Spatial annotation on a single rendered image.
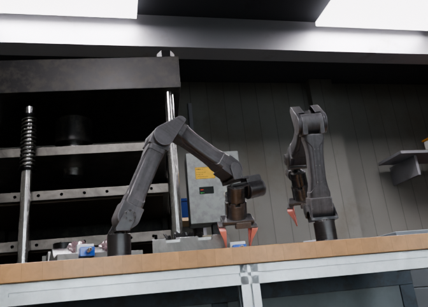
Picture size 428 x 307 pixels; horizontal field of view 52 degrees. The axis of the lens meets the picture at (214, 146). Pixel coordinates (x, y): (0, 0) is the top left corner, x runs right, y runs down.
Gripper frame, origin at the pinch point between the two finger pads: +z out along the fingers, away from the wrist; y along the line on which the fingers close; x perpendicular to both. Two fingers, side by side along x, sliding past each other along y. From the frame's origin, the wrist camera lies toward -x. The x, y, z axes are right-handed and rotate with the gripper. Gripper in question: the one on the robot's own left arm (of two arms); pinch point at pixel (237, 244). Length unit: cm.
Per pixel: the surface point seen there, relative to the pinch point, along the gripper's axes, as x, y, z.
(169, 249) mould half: -4.2, 22.4, 1.4
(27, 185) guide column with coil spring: -92, 93, -2
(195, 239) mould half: -5.7, 13.5, -0.8
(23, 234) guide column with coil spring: -79, 93, 19
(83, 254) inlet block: 7.4, 47.5, -4.4
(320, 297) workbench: 5.8, -25.6, 18.4
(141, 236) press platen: -82, 37, 27
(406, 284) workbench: 4, -56, 18
